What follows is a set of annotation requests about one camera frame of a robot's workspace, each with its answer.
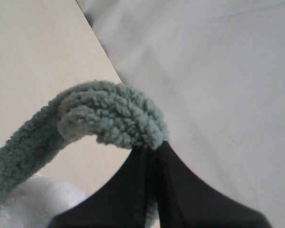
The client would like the white backdrop curtain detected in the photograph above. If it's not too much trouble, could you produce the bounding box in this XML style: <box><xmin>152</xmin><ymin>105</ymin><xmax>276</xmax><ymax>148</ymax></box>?
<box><xmin>78</xmin><ymin>0</ymin><xmax>285</xmax><ymax>228</ymax></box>

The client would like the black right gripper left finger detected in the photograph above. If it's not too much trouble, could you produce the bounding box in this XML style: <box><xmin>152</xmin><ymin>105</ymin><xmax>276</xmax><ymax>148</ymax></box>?
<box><xmin>48</xmin><ymin>148</ymin><xmax>156</xmax><ymax>228</ymax></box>

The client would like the green knitted scarf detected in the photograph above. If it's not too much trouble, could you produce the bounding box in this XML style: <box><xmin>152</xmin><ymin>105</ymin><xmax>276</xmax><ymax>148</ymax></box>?
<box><xmin>0</xmin><ymin>80</ymin><xmax>169</xmax><ymax>228</ymax></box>

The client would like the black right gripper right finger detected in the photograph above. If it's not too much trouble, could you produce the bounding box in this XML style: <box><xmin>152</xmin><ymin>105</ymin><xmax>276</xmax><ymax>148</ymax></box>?
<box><xmin>154</xmin><ymin>142</ymin><xmax>271</xmax><ymax>228</ymax></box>

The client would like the white plush snowman toy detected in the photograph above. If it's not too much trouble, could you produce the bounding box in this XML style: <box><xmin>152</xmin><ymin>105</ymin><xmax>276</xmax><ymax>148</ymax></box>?
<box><xmin>0</xmin><ymin>175</ymin><xmax>87</xmax><ymax>228</ymax></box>

